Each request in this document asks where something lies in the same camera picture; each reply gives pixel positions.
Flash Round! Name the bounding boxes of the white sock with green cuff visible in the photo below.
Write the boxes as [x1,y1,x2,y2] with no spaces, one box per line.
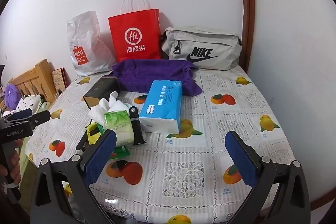
[88,99,111,126]

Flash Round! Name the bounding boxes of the yellow black pouch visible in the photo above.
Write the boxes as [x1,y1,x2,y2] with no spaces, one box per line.
[76,122,105,152]

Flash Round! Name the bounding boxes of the wooden headboard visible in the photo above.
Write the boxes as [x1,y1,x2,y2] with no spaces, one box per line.
[9,59,57,102]

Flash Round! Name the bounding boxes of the patterned book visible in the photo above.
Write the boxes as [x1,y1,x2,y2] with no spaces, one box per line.
[52,68,70,94]

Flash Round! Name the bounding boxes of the white plastic shopping bag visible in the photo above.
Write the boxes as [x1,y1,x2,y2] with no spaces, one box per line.
[66,11,116,76]

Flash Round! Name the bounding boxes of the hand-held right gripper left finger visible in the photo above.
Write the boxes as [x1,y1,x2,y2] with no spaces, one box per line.
[29,130,117,224]

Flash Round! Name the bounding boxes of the green tissue packet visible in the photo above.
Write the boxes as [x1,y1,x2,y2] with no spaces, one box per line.
[104,110,135,146]

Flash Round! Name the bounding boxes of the black strap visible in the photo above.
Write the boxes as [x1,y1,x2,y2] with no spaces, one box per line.
[129,106,147,146]

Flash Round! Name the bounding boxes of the floral white cloth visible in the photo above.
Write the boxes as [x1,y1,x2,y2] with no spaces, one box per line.
[16,95,44,113]

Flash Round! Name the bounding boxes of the blue tissue pack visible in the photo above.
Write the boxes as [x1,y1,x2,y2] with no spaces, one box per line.
[138,80,183,135]

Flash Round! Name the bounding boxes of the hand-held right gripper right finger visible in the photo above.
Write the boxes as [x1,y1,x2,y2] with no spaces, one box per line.
[225,130,311,224]

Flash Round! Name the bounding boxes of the black tin box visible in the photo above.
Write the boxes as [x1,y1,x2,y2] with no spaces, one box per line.
[83,76,121,109]

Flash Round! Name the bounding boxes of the purple plush toy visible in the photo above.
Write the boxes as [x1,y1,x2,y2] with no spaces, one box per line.
[4,84,21,109]

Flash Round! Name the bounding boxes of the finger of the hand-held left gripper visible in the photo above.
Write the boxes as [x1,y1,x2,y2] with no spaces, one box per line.
[5,110,51,128]
[3,108,33,122]

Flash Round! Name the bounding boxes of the purple towel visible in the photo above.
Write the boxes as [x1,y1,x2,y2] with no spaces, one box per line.
[112,59,202,96]

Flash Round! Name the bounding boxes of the grey waist bag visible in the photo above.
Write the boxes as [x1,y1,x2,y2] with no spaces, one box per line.
[161,26,242,71]

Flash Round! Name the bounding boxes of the red paper shopping bag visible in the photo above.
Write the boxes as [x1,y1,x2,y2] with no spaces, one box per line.
[108,0,162,62]

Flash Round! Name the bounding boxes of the person's left hand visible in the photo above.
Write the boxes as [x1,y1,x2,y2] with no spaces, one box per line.
[0,140,21,188]

